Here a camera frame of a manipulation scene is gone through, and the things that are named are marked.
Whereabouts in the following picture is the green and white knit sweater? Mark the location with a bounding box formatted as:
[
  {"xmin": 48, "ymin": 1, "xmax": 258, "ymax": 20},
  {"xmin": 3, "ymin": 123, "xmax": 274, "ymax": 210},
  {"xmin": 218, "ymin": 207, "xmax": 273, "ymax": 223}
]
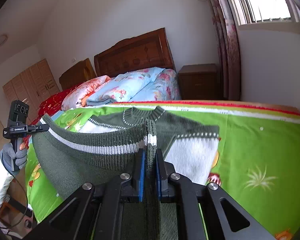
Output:
[{"xmin": 32, "ymin": 107, "xmax": 219, "ymax": 239}]

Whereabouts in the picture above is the left gloved hand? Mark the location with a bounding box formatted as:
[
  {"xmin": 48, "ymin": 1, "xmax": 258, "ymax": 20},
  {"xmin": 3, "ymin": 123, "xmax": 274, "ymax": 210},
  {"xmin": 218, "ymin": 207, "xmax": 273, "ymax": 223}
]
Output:
[{"xmin": 0, "ymin": 138, "xmax": 27, "ymax": 176}]

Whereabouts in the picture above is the red bedding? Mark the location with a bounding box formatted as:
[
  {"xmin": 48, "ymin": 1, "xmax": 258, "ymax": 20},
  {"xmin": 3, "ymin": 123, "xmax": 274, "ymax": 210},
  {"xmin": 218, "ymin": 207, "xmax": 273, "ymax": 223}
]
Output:
[{"xmin": 22, "ymin": 87, "xmax": 79, "ymax": 145}]

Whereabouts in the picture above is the light wooden wardrobe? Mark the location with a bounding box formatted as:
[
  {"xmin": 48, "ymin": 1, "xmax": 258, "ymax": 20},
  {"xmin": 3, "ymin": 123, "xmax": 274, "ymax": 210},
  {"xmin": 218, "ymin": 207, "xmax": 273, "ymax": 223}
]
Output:
[{"xmin": 2, "ymin": 59, "xmax": 60, "ymax": 122}]

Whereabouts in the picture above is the pink floral quilt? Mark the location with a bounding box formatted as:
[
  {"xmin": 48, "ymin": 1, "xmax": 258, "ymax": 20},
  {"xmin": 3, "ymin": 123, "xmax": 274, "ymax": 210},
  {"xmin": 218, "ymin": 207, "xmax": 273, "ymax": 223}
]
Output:
[{"xmin": 61, "ymin": 75, "xmax": 111, "ymax": 111}]

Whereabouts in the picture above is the blue floral quilt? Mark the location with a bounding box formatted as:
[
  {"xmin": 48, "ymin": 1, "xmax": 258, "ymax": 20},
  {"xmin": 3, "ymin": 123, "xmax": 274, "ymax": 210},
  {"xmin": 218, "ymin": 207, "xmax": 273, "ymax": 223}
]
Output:
[{"xmin": 86, "ymin": 67, "xmax": 181, "ymax": 106}]

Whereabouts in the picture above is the small wooden headboard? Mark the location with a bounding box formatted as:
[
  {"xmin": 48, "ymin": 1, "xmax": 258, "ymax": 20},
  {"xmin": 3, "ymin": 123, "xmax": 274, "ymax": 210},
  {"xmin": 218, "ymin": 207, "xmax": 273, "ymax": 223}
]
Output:
[{"xmin": 59, "ymin": 58, "xmax": 97, "ymax": 90}]

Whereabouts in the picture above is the round ceiling lamp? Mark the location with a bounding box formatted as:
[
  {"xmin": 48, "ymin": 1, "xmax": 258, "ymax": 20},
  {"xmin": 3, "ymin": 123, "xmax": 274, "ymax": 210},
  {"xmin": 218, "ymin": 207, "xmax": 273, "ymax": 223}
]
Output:
[{"xmin": 0, "ymin": 34, "xmax": 8, "ymax": 46}]

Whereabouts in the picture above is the dark wooden nightstand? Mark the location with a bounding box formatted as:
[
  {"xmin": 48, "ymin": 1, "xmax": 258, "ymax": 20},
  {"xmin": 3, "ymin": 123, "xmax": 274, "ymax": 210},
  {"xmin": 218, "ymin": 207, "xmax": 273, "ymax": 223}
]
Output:
[{"xmin": 178, "ymin": 64, "xmax": 222, "ymax": 100}]

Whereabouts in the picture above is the green cartoon bed sheet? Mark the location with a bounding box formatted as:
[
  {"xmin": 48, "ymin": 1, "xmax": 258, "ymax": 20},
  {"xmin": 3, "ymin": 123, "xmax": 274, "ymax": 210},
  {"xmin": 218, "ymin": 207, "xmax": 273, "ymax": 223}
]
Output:
[{"xmin": 25, "ymin": 103, "xmax": 300, "ymax": 239}]

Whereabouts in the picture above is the large wooden headboard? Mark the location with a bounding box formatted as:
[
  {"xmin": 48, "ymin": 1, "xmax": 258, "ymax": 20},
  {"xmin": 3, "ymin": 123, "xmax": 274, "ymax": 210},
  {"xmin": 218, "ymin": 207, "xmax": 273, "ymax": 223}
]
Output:
[{"xmin": 94, "ymin": 28, "xmax": 175, "ymax": 77}]

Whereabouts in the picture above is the red floral curtain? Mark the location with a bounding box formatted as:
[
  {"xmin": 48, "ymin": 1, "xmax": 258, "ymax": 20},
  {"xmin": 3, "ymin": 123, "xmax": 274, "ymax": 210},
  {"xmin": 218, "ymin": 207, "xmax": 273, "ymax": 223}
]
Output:
[{"xmin": 207, "ymin": 0, "xmax": 241, "ymax": 101}]

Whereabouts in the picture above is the barred window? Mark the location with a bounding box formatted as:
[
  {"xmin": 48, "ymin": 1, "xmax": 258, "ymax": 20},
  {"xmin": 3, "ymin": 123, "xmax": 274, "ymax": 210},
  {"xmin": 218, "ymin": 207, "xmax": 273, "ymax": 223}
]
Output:
[{"xmin": 230, "ymin": 0, "xmax": 300, "ymax": 25}]

